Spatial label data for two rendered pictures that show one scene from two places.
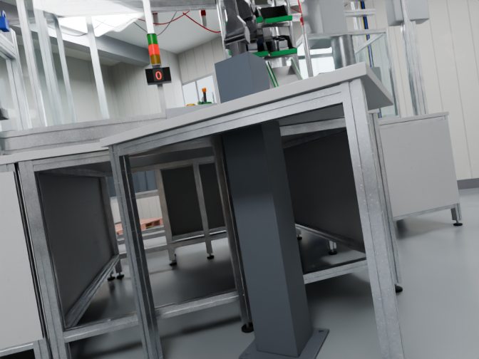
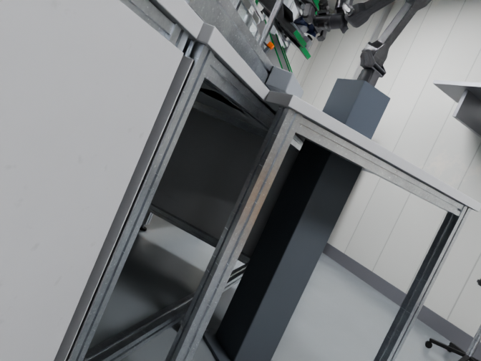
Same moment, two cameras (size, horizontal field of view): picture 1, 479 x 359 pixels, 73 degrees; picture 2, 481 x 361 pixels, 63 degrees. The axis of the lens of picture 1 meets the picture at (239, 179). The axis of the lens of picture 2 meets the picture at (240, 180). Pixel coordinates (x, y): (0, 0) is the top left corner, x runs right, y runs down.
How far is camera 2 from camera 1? 1.49 m
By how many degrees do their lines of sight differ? 61
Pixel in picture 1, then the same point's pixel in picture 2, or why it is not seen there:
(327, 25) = not seen: outside the picture
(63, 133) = (222, 17)
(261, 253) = (295, 274)
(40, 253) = (129, 232)
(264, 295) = (273, 311)
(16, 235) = (117, 187)
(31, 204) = (169, 135)
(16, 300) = (45, 325)
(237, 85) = (367, 117)
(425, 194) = not seen: hidden behind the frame
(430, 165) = not seen: hidden behind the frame
